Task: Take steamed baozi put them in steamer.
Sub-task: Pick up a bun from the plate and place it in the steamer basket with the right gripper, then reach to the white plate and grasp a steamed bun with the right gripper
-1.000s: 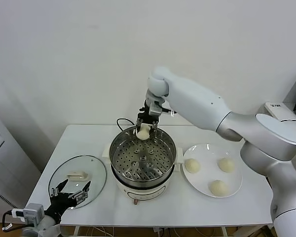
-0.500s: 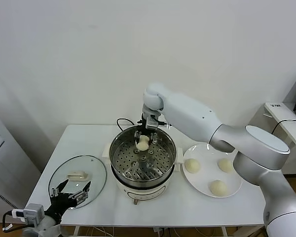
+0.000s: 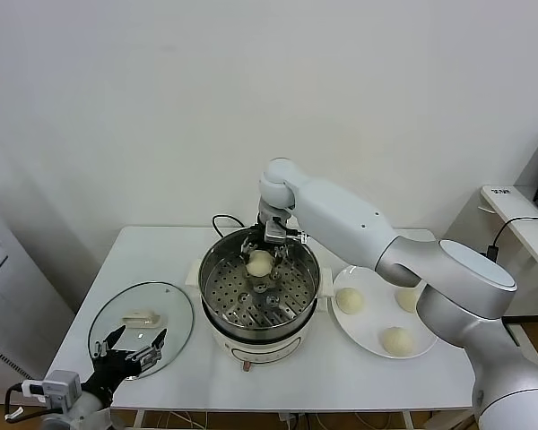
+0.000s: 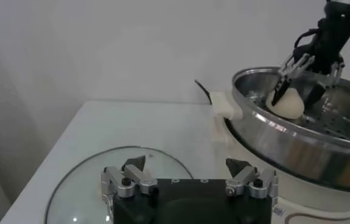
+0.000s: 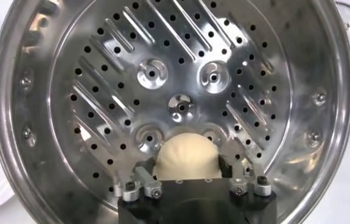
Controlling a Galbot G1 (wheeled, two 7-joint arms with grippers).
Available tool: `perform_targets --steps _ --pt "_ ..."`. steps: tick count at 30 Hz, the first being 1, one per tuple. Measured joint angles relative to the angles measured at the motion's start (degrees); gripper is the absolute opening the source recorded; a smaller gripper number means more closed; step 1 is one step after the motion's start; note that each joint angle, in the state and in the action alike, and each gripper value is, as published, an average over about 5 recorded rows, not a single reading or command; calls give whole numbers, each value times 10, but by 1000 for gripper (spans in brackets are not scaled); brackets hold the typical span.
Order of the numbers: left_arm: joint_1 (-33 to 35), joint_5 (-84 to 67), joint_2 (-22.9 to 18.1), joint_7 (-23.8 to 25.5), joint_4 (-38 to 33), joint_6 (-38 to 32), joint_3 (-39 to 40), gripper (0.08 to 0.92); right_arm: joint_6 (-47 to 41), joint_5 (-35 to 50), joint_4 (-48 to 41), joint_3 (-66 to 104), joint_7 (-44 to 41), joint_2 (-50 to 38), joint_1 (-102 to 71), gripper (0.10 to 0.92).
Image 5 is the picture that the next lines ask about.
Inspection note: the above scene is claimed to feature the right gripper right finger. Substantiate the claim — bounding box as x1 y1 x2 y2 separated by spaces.
218 154 273 197

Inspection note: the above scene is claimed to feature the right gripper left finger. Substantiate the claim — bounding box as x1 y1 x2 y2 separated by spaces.
113 156 163 203

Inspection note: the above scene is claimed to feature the white steamed baozi bun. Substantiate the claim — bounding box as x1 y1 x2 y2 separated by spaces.
152 132 224 181

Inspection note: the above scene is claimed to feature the perforated steel steamer basket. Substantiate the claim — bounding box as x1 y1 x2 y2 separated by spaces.
0 0 350 224

